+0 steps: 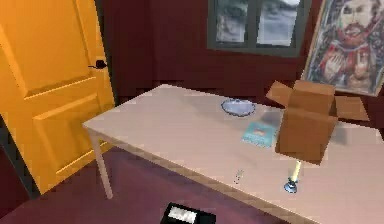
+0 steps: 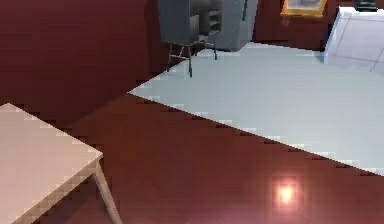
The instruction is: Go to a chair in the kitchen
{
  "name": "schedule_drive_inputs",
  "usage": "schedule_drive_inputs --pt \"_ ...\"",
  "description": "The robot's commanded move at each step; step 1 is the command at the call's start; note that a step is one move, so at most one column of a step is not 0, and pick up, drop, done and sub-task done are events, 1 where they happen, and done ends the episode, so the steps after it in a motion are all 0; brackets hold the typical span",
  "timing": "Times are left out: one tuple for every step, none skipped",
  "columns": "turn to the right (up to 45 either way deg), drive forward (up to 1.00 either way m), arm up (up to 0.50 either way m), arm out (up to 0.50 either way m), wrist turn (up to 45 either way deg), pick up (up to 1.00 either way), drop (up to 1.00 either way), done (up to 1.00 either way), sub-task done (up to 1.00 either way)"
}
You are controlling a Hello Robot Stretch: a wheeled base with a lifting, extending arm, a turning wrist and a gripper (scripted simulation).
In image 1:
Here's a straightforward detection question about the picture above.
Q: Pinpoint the pale beige table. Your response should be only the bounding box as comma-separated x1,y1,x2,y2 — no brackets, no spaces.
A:
82,83,384,224

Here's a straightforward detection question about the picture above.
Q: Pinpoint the blue rimmed plate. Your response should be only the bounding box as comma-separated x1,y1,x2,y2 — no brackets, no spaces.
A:
220,98,257,118

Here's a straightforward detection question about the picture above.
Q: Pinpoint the teal book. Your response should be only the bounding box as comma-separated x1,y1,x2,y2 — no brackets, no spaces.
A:
241,121,279,149

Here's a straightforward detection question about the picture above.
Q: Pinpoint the grey framed window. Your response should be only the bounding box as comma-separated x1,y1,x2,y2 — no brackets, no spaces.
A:
206,0,313,58

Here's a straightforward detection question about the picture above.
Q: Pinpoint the open brown cardboard box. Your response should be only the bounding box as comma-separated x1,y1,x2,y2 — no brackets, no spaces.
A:
265,79,370,166

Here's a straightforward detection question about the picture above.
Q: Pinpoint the yellow candle in blue holder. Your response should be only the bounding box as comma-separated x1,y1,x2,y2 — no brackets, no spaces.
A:
283,160,303,194

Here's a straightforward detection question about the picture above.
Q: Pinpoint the orange panelled room door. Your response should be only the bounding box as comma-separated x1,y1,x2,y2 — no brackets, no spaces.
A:
0,0,116,195

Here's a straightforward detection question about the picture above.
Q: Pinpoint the framed portrait painting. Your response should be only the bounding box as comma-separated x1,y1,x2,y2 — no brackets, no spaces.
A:
301,0,384,98

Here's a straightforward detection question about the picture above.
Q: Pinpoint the black door handle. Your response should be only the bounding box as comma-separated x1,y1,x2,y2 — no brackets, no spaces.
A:
88,59,108,70

